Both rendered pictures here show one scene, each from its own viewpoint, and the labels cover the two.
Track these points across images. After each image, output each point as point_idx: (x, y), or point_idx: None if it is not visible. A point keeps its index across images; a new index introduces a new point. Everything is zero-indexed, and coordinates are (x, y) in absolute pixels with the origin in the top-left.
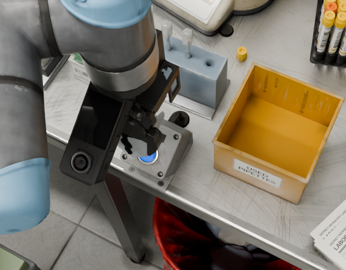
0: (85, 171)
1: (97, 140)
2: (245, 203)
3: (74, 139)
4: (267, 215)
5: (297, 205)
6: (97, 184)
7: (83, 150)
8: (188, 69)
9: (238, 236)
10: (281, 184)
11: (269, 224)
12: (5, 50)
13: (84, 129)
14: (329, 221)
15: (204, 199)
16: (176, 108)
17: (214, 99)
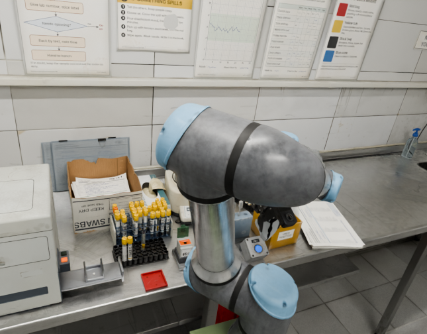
0: (292, 218)
1: (287, 208)
2: (286, 251)
3: (281, 212)
4: (294, 250)
5: (296, 242)
6: (210, 321)
7: (287, 213)
8: (243, 218)
9: (293, 264)
10: (293, 233)
11: (298, 251)
12: None
13: (281, 207)
14: (308, 238)
15: (277, 258)
16: (237, 244)
17: (249, 229)
